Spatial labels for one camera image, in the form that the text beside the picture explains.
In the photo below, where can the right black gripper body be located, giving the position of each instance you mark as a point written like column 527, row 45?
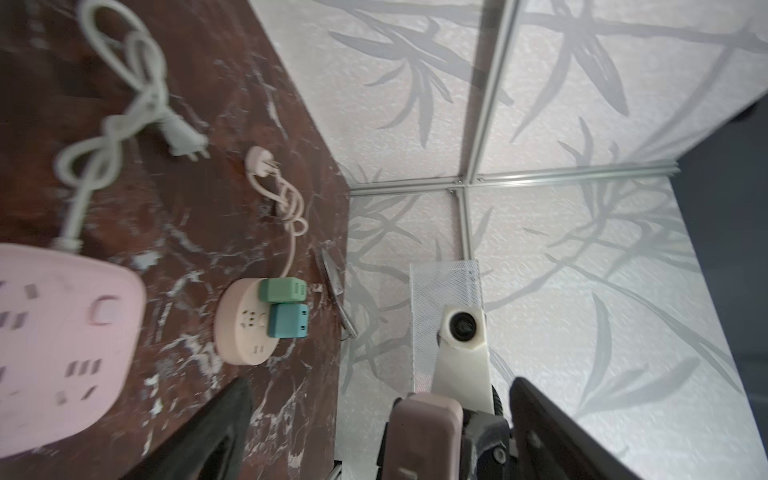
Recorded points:
column 484, row 447

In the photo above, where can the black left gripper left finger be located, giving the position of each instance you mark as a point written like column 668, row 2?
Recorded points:
column 209, row 446

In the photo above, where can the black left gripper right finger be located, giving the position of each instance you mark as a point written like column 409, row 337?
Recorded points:
column 553, row 446

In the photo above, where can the teal USB charger plug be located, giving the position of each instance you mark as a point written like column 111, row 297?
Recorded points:
column 288, row 321

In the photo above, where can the green USB charger plug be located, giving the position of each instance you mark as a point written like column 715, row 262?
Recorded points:
column 282, row 290

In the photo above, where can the pink charger plug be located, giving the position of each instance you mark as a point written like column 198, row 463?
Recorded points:
column 423, row 438

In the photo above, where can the beige round power strip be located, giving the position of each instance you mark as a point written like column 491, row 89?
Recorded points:
column 241, row 319

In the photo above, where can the pink square power strip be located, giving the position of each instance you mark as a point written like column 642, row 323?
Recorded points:
column 70, row 323

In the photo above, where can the silver metal garden trowel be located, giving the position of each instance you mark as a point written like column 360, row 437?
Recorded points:
column 331, row 276

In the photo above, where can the aluminium frame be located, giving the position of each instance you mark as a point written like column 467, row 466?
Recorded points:
column 471, row 178

